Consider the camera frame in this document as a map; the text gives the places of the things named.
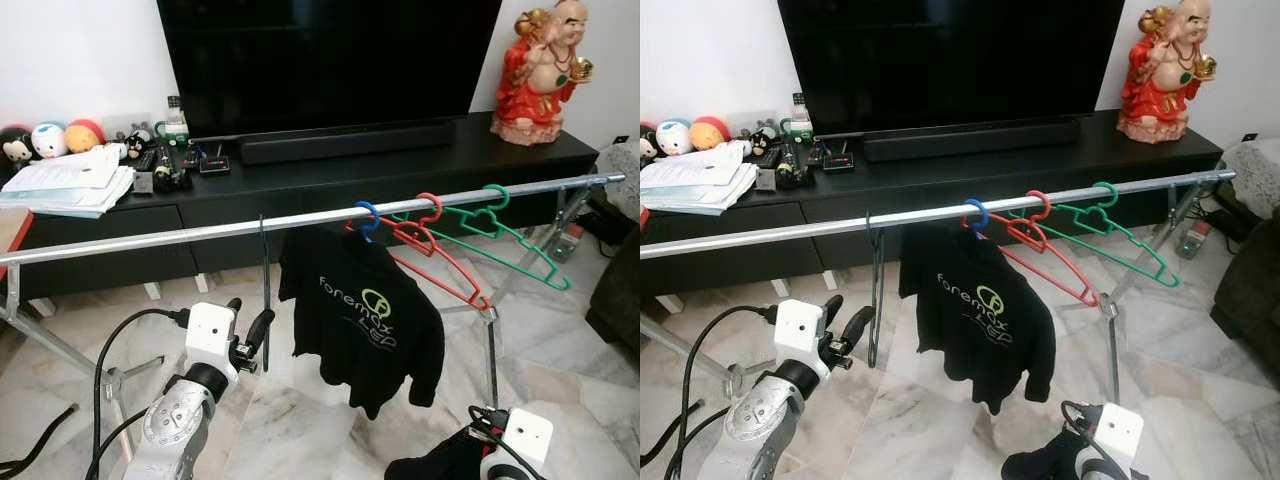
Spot dark grey plastic hanger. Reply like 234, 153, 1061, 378
865, 210, 886, 369

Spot plain black garment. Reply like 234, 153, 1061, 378
1000, 430, 1086, 480
385, 430, 496, 480

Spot red plastic hanger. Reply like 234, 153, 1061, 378
345, 192, 493, 313
965, 188, 1101, 308

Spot green plastic hanger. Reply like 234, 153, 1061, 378
1010, 180, 1183, 289
385, 183, 573, 293

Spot silver metal clothes rack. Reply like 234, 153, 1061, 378
640, 168, 1241, 406
0, 172, 629, 476

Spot black T-shirt green logo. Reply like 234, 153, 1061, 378
897, 222, 1058, 416
277, 225, 446, 421

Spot black TV console cabinet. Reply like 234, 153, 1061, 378
0, 112, 601, 301
640, 108, 1226, 296

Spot stack of white papers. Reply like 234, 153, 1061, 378
640, 140, 759, 216
0, 143, 136, 219

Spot black soundbar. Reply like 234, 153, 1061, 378
238, 120, 456, 166
862, 117, 1081, 163

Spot white power strip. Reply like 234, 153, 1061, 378
555, 222, 586, 263
1178, 218, 1213, 259

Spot white round plush toy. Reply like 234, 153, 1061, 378
655, 118, 694, 157
30, 122, 69, 161

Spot side table lace cloth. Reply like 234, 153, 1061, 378
1220, 138, 1280, 211
595, 140, 641, 221

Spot black flat television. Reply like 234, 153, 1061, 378
777, 0, 1129, 136
155, 0, 504, 139

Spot red laughing Buddha statue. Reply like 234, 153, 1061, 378
490, 0, 596, 148
1117, 0, 1219, 144

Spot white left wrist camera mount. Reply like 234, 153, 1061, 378
185, 302, 239, 386
775, 298, 833, 381

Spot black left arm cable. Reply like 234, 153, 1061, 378
85, 307, 193, 480
678, 303, 781, 480

